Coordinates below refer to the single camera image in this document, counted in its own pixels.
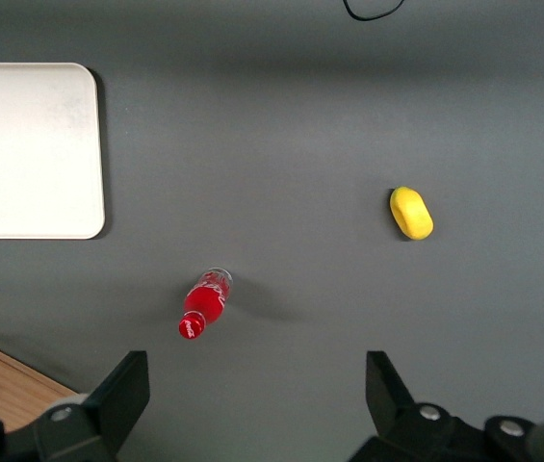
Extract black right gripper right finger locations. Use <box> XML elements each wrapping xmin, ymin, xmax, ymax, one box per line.
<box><xmin>348</xmin><ymin>349</ymin><xmax>489</xmax><ymax>462</ymax></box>

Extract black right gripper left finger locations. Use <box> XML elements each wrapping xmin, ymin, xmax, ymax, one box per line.
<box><xmin>30</xmin><ymin>349</ymin><xmax>151</xmax><ymax>462</ymax></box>

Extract yellow lemon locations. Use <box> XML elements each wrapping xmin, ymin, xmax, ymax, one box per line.
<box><xmin>389</xmin><ymin>186</ymin><xmax>434</xmax><ymax>241</ymax></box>

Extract thin black floor cable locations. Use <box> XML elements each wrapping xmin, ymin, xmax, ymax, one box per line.
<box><xmin>342</xmin><ymin>0</ymin><xmax>405</xmax><ymax>22</ymax></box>

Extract red cola bottle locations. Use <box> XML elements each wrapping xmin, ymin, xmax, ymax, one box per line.
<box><xmin>178</xmin><ymin>267</ymin><xmax>234</xmax><ymax>342</ymax></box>

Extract wooden drawer cabinet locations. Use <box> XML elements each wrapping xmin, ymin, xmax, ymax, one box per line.
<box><xmin>0</xmin><ymin>330</ymin><xmax>81</xmax><ymax>434</ymax></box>

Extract cream rectangular tray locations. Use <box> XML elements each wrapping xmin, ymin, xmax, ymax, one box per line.
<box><xmin>0</xmin><ymin>62</ymin><xmax>106</xmax><ymax>241</ymax></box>

